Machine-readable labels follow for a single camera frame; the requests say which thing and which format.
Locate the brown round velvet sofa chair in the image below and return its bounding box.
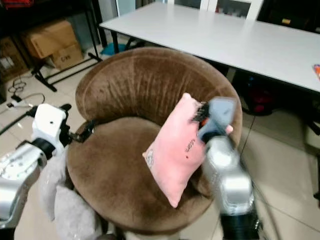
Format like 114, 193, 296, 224
66, 47, 244, 236

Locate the white long table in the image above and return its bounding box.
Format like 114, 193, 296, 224
99, 2, 320, 94

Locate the black coiled floor cable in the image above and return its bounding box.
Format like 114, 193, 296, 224
9, 74, 29, 97

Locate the teal floor item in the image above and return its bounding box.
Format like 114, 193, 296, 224
101, 42, 127, 56

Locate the small printed cardboard box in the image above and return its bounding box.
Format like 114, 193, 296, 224
47, 44, 85, 70

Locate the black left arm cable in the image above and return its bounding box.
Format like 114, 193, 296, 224
0, 107, 38, 136

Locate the grey fuzzy cushion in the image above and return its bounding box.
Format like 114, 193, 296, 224
39, 149, 102, 240

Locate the white power strip with cord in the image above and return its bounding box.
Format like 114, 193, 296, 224
7, 92, 46, 109

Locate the large light cardboard box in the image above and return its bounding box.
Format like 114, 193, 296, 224
22, 19, 81, 60

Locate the dark labelled cardboard box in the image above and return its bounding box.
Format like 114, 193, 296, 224
0, 37, 31, 84

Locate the white chair back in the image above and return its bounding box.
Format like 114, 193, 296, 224
200, 0, 264, 20

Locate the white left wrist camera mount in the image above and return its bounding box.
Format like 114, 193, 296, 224
31, 103, 67, 149

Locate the red fabric item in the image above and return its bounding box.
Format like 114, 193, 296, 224
2, 0, 42, 10

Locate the pink pillow with print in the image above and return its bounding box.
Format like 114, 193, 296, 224
142, 93, 234, 209

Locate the red object under table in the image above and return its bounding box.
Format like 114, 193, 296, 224
249, 84, 280, 117

